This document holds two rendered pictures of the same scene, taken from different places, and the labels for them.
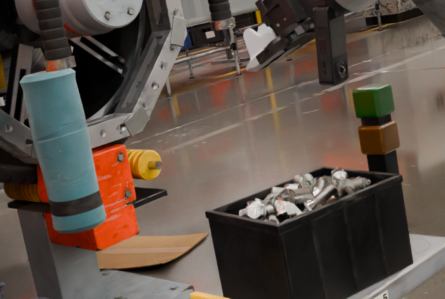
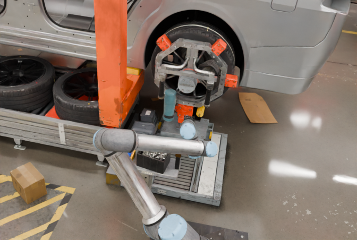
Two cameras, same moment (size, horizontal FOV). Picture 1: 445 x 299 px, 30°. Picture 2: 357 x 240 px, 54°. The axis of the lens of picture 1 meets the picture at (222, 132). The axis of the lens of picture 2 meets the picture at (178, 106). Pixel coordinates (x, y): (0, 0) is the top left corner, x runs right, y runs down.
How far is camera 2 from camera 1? 2.02 m
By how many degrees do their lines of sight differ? 52
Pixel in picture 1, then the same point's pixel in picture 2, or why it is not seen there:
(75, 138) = (168, 106)
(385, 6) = not seen: outside the picture
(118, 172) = (188, 112)
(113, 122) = (192, 102)
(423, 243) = (173, 173)
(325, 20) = not seen: hidden behind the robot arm
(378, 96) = not seen: hidden behind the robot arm
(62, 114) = (167, 101)
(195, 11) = (246, 84)
